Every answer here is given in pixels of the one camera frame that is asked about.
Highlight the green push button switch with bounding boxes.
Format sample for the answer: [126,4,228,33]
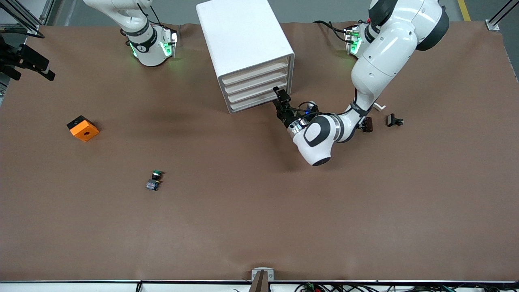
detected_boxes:
[145,170,165,192]

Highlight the orange block with black side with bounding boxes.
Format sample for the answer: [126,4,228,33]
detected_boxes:
[66,115,100,143]

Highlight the brown table cover sheet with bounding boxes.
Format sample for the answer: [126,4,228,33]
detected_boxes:
[0,21,519,283]

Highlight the aluminium frame profile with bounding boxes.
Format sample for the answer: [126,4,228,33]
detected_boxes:
[486,0,519,31]
[0,0,55,38]

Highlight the black arm base cable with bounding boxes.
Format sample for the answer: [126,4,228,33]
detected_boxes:
[137,2,180,33]
[313,19,352,43]

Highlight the grey metal bracket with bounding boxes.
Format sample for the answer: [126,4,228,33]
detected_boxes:
[251,267,275,281]

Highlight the brown upright post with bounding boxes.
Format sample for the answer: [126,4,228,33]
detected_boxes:
[248,271,270,292]

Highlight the tangled coloured cables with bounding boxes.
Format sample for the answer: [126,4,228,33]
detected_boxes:
[294,282,519,292]

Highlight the white table edge rail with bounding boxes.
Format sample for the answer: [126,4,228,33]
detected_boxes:
[0,280,519,292]

